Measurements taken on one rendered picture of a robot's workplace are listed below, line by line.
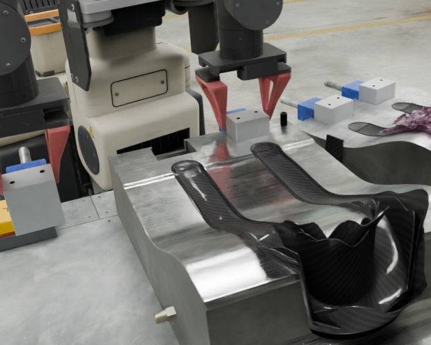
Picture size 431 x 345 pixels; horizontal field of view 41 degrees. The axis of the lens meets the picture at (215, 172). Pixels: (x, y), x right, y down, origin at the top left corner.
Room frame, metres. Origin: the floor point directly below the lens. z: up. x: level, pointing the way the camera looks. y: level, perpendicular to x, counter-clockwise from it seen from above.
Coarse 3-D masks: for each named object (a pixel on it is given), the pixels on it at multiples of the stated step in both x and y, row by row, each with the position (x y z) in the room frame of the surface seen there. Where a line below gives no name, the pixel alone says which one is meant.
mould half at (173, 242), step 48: (192, 144) 0.70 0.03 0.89; (240, 144) 0.69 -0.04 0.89; (288, 144) 0.68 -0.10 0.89; (144, 192) 0.59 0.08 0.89; (240, 192) 0.58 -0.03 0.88; (288, 192) 0.57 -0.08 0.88; (336, 192) 0.55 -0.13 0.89; (144, 240) 0.52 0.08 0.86; (192, 240) 0.46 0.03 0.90; (240, 240) 0.42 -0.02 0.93; (192, 288) 0.36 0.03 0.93; (240, 288) 0.35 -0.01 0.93; (288, 288) 0.36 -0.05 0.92; (192, 336) 0.38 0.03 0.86; (240, 336) 0.34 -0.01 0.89; (288, 336) 0.35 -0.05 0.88; (336, 336) 0.37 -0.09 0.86; (384, 336) 0.36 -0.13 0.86
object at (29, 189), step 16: (16, 176) 0.52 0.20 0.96; (32, 176) 0.51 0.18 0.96; (48, 176) 0.51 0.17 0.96; (16, 192) 0.49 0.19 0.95; (32, 192) 0.50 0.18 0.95; (48, 192) 0.50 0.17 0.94; (16, 208) 0.49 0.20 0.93; (32, 208) 0.50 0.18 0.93; (48, 208) 0.50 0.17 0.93; (16, 224) 0.49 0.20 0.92; (32, 224) 0.50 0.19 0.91; (48, 224) 0.50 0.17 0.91
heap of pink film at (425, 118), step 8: (416, 112) 0.71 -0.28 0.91; (424, 112) 0.71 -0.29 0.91; (400, 120) 0.72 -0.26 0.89; (408, 120) 0.71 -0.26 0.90; (416, 120) 0.70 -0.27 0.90; (424, 120) 0.68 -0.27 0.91; (392, 128) 0.72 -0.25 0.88; (400, 128) 0.72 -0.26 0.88; (408, 128) 0.70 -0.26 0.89; (416, 128) 0.69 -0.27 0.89; (424, 128) 0.68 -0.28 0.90
